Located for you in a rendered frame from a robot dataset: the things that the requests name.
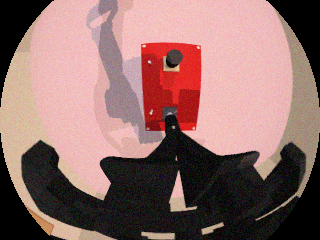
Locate red circuit board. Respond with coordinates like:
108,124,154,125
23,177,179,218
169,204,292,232
141,43,201,136

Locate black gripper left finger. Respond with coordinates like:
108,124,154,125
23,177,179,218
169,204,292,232
100,128,180,204

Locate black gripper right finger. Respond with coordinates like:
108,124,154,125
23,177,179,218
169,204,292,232
175,129,260,208

